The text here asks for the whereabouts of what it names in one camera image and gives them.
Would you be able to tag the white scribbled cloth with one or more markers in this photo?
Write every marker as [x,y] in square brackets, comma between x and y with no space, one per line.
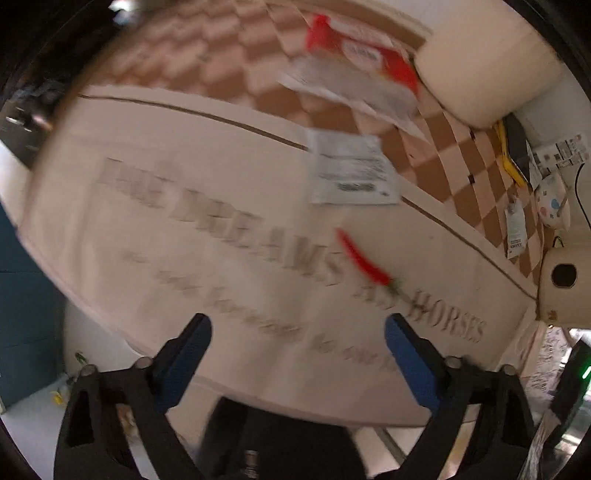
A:
[549,364]

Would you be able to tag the white paper receipt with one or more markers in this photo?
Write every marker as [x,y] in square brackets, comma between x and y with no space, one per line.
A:
[351,168]

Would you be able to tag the white paper tag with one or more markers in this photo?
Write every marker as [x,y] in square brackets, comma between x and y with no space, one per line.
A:
[515,228]

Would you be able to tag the yellow and black pouch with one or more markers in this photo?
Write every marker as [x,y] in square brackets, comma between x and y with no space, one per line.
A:
[515,147]

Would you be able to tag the white labelled box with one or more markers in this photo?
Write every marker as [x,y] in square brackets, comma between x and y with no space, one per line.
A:
[561,152]

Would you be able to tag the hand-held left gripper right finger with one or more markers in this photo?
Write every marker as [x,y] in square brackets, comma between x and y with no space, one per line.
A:
[413,360]

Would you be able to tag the red chili pepper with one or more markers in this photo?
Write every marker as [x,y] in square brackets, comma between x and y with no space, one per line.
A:
[362,261]

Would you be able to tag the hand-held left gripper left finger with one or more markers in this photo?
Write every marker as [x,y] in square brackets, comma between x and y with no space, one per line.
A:
[181,355]

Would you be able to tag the red snack packet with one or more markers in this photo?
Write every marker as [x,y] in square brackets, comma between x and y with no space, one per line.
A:
[369,50]

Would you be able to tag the cream box with hole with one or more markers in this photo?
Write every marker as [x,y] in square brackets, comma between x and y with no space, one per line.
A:
[565,295]

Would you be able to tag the brown checkered bed sheet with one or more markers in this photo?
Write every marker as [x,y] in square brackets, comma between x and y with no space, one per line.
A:
[221,50]

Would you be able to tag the white crumpled paper wrapper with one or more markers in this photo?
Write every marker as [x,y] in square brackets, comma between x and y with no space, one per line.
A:
[337,85]

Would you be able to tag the cream lettered blanket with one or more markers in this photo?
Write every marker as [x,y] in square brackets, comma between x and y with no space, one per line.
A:
[184,258]

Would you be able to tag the dark metal object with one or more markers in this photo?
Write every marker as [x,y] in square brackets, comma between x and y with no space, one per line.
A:
[27,120]

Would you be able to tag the cream pillow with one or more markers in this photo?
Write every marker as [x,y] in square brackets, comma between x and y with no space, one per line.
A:
[489,55]

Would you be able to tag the polka-dot white cup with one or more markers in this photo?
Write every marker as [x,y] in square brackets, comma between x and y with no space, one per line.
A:
[551,201]

